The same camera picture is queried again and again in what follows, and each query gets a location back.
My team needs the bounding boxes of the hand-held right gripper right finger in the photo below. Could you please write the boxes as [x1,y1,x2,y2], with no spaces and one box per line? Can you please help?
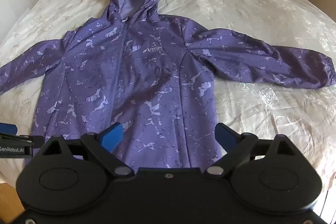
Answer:
[206,123,300,177]

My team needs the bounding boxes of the white embroidered bedspread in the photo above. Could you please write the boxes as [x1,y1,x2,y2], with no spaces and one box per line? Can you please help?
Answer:
[0,0,336,188]

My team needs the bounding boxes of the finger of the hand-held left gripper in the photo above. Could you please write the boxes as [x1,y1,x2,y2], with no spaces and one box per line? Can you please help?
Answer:
[0,123,44,147]

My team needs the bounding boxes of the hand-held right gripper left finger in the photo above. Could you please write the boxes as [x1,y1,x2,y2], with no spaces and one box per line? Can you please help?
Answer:
[39,122,134,178]

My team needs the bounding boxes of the purple patterned hooded jacket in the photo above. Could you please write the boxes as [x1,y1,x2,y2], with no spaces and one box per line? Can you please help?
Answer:
[0,0,336,170]

